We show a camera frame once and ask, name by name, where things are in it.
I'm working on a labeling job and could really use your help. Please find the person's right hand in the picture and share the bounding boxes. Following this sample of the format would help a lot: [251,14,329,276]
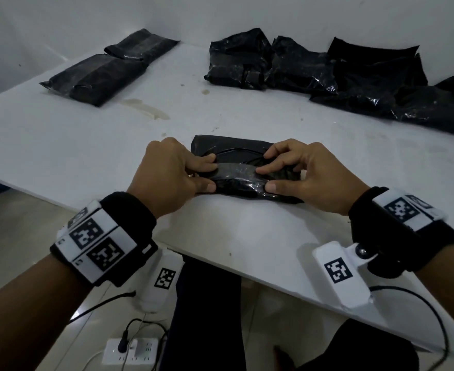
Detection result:
[256,139,371,217]

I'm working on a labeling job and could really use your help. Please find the person's left hand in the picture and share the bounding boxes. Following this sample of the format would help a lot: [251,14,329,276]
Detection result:
[126,137,219,221]

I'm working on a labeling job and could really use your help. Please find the clear tape strip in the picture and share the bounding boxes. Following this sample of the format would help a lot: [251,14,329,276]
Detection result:
[195,160,289,197]

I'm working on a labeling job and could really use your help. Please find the crinkled black plastic bag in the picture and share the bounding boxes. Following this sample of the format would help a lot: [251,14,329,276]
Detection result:
[191,134,305,205]

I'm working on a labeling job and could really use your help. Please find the row of black plastic packets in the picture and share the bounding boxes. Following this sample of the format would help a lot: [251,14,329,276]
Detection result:
[203,28,454,140]

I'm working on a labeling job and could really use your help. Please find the person's left forearm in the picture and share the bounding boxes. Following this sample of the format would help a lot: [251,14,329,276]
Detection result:
[0,252,95,371]

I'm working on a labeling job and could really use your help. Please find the person's right forearm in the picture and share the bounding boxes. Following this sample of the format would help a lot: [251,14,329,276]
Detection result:
[418,239,454,343]

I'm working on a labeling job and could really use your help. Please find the white power strip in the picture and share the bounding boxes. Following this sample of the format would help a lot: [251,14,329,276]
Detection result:
[101,338,162,367]

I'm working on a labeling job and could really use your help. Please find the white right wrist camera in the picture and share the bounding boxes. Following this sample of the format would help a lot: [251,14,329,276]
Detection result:
[312,241,378,310]

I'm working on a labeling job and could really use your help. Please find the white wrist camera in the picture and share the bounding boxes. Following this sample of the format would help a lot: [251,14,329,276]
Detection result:
[312,241,378,310]
[138,249,185,314]

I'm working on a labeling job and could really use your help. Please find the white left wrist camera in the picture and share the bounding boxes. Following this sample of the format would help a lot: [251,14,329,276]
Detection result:
[138,249,185,314]

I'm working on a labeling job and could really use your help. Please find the black left camera cable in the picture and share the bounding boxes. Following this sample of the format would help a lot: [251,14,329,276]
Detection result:
[68,291,137,325]

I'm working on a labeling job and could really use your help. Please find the black camera cable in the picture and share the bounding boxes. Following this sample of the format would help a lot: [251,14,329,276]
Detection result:
[367,284,450,371]
[68,291,137,325]

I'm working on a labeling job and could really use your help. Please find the black power cable with plug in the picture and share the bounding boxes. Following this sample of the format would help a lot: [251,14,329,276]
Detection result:
[117,318,170,354]

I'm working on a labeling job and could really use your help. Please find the black right camera cable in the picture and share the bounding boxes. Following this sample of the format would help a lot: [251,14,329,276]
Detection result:
[367,284,450,371]

